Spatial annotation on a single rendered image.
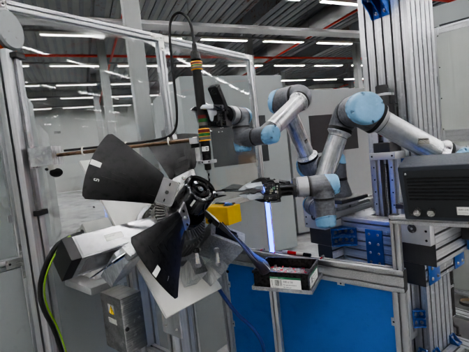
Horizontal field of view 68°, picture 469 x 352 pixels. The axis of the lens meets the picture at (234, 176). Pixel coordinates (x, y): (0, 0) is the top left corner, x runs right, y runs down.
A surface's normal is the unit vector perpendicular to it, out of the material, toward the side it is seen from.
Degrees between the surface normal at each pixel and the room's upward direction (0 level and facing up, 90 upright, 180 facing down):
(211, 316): 90
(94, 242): 50
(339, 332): 90
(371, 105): 85
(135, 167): 82
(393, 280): 90
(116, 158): 76
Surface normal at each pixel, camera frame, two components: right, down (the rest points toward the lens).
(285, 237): 0.40, 0.02
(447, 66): -0.65, 0.12
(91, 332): 0.76, -0.04
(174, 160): -0.22, -0.62
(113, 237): 0.51, -0.67
